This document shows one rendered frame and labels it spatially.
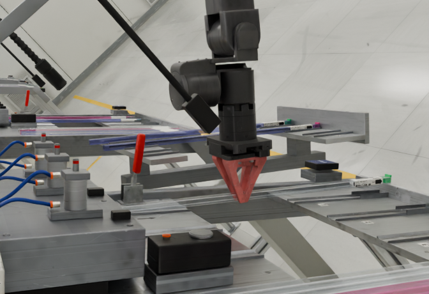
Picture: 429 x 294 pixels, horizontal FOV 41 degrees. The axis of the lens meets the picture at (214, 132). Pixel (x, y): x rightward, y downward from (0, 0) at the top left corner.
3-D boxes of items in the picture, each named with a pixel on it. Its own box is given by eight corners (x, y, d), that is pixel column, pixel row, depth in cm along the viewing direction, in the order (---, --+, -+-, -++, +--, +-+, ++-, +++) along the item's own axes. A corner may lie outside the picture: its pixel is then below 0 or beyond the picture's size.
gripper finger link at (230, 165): (230, 209, 85) (226, 147, 84) (210, 199, 92) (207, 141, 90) (270, 202, 88) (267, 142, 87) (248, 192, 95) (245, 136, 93)
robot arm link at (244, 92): (260, 62, 85) (241, 62, 90) (219, 64, 82) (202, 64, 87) (262, 108, 86) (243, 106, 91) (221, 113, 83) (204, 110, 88)
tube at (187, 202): (385, 181, 102) (386, 175, 102) (391, 183, 101) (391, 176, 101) (105, 213, 81) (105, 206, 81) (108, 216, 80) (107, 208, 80)
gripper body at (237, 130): (234, 158, 82) (232, 106, 81) (205, 147, 92) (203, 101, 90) (274, 152, 85) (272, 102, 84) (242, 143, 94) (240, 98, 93)
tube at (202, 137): (316, 128, 134) (316, 123, 134) (320, 128, 133) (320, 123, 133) (103, 150, 113) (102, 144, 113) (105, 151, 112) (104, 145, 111)
